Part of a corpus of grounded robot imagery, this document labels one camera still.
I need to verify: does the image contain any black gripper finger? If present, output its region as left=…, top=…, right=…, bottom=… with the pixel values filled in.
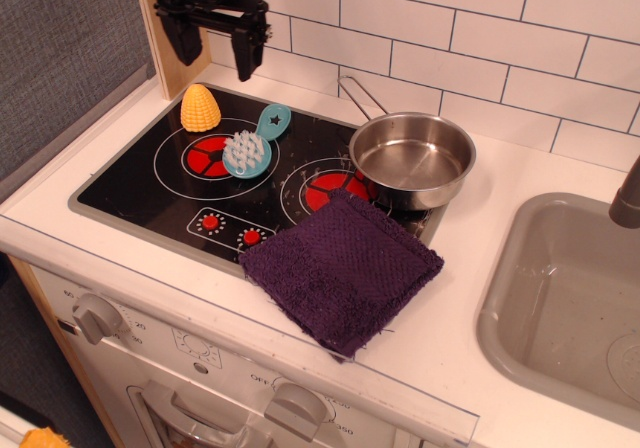
left=160, top=12, right=202, bottom=66
left=231, top=29, right=264, bottom=82

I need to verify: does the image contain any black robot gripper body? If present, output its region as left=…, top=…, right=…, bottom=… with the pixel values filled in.
left=154, top=0, right=270, bottom=43

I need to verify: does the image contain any yellow toy corn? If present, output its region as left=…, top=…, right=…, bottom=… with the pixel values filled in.
left=180, top=84, right=222, bottom=132

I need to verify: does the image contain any teal scrubber brush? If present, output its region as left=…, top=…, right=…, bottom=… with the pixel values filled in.
left=222, top=104, right=291, bottom=179

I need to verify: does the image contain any stainless steel pot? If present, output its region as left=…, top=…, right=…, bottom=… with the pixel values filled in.
left=337, top=75, right=477, bottom=212

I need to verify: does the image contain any black toy stovetop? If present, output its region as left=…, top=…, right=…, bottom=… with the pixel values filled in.
left=67, top=82, right=450, bottom=279

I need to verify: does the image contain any red left stove knob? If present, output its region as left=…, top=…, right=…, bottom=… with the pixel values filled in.
left=201, top=214, right=220, bottom=231

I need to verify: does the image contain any red stove knob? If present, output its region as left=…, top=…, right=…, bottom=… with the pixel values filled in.
left=242, top=229, right=262, bottom=246
left=201, top=214, right=220, bottom=231

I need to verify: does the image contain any red right stove knob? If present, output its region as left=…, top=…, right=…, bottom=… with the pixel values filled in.
left=242, top=229, right=262, bottom=246

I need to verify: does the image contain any purple folded cloth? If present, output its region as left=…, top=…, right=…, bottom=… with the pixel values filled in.
left=239, top=189, right=444, bottom=358

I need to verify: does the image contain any grey left oven knob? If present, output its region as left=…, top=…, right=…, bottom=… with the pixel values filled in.
left=72, top=293, right=123, bottom=345

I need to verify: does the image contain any grey oven knob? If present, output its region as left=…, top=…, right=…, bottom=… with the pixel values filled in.
left=264, top=383, right=328, bottom=442
left=72, top=293, right=123, bottom=345

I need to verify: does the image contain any white toy oven front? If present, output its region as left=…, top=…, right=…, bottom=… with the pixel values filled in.
left=33, top=268, right=477, bottom=447

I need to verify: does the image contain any grey right oven knob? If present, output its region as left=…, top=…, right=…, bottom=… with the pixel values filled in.
left=264, top=383, right=328, bottom=442

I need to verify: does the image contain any grey faucet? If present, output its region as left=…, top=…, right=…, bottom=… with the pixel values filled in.
left=608, top=157, right=640, bottom=229

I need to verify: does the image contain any grey sink basin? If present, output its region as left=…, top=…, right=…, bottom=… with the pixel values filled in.
left=477, top=193, right=639, bottom=430

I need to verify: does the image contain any orange object bottom corner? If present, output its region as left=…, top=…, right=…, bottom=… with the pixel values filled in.
left=19, top=427, right=71, bottom=448

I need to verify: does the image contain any grey oven door handle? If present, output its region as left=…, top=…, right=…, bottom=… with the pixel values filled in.
left=140, top=381, right=275, bottom=447

